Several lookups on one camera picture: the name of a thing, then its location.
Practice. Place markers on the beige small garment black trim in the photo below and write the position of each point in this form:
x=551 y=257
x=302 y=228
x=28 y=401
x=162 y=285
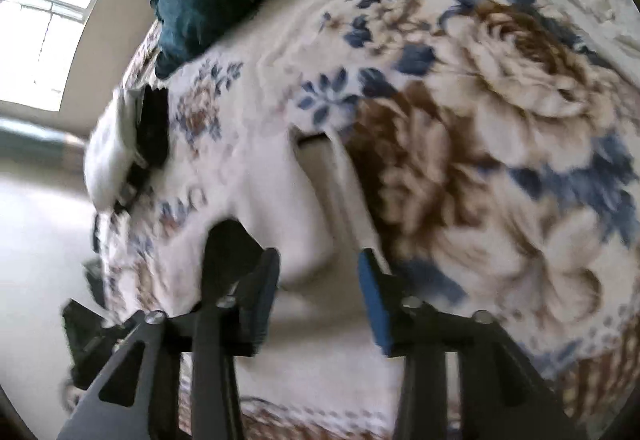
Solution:
x=274 y=199

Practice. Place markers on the bright barred window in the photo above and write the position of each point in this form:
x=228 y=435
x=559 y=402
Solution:
x=39 y=39

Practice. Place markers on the floral fleece bed blanket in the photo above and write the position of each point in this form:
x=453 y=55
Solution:
x=497 y=146

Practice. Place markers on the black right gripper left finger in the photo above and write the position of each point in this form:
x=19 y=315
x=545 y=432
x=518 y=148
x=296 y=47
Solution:
x=161 y=377

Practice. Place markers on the white gloved right hand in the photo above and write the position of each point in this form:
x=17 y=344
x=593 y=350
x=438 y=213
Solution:
x=112 y=149

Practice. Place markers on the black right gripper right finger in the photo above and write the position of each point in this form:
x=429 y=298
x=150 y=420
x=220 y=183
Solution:
x=464 y=377

